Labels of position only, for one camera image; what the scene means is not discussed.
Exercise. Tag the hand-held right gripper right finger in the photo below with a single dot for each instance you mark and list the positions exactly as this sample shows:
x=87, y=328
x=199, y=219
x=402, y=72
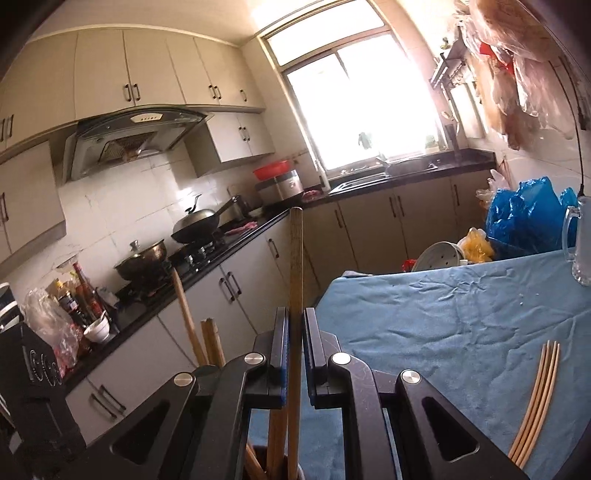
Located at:
x=308, y=364

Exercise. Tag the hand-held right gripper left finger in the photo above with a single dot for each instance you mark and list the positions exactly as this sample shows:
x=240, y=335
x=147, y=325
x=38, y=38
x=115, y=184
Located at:
x=285, y=364

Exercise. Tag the thick brown chopstick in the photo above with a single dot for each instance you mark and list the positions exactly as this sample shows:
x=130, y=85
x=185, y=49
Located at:
x=218, y=341
x=187, y=314
x=277, y=438

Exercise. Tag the long brown chopstick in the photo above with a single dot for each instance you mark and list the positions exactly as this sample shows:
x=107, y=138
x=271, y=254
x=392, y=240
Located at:
x=295, y=258

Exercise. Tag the row of wooden chopsticks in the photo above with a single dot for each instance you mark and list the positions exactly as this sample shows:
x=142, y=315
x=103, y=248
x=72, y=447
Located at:
x=541, y=397

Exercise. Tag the clear plastic bag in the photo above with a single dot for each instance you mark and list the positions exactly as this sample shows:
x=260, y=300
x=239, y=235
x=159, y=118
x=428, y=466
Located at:
x=44, y=318

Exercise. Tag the white bowl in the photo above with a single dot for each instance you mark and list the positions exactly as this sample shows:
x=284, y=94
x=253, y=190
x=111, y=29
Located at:
x=98, y=330

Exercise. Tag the cluster of condiment bottles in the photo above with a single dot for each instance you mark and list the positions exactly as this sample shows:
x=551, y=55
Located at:
x=78, y=295

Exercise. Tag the gas stove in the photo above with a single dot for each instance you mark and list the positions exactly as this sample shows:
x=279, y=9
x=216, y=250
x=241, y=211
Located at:
x=203, y=256

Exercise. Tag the blue towel table cover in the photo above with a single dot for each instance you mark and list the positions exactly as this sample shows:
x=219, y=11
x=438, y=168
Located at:
x=438, y=314

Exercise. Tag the small red container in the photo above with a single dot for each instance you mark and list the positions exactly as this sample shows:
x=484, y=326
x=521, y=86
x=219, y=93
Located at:
x=408, y=265

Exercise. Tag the pink dish cloth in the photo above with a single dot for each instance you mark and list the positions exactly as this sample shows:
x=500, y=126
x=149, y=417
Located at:
x=311, y=194
x=243, y=227

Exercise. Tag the beige lower kitchen cabinets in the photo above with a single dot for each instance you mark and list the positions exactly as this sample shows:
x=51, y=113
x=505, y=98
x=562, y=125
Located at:
x=369, y=217

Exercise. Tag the beige kitchen cabinets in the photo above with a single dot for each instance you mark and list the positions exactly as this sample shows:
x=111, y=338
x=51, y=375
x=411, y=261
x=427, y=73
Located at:
x=101, y=69
x=369, y=217

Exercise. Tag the steel kettle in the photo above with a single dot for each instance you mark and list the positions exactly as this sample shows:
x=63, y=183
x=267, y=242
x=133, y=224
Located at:
x=242, y=210

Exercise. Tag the black wok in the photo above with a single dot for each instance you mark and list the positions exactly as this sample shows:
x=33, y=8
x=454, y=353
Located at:
x=196, y=226

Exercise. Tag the white perforated round lid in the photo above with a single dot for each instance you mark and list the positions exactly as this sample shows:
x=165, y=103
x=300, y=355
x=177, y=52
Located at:
x=438, y=258

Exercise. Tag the steel cooking pot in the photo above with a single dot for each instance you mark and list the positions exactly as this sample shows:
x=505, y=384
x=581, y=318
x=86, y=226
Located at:
x=143, y=261

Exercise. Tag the silver rice cooker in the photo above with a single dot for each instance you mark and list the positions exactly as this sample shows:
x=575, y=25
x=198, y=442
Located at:
x=281, y=187

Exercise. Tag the white bottle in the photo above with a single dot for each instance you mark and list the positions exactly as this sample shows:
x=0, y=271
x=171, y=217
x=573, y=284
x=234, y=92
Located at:
x=326, y=182

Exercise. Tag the steel kitchen sink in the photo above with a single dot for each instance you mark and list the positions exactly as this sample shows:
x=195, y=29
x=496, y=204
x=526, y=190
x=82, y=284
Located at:
x=355, y=182

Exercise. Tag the red plastic basin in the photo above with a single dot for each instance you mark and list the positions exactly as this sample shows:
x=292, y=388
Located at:
x=272, y=170

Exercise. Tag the yellow plastic bag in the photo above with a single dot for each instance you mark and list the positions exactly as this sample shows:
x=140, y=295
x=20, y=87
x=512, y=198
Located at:
x=475, y=247

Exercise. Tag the dark frying pan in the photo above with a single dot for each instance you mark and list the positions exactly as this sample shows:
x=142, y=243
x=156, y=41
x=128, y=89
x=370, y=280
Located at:
x=406, y=166

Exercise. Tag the black kitchen countertop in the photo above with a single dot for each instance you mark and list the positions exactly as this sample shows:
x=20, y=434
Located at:
x=461, y=159

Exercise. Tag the blue plastic bag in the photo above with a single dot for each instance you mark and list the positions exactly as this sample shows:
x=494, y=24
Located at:
x=521, y=217

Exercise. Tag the dark utensil cup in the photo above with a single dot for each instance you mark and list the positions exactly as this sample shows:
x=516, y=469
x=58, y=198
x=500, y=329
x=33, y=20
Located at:
x=450, y=138

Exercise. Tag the steel range hood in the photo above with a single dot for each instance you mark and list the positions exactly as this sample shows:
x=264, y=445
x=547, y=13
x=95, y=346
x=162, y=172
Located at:
x=134, y=134

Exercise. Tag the kitchen window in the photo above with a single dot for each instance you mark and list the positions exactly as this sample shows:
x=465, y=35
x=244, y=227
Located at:
x=360, y=92

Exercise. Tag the clear glass mug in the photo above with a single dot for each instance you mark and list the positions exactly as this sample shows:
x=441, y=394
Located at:
x=579, y=244

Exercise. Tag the beige upper kitchen cabinets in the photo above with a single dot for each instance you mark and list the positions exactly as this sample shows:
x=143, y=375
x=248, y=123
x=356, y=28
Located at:
x=101, y=69

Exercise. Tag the hanging clear plastic bags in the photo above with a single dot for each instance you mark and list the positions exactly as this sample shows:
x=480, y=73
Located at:
x=508, y=69

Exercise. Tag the metal wall rack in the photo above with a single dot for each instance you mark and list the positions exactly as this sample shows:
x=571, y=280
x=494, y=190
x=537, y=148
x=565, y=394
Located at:
x=450, y=64

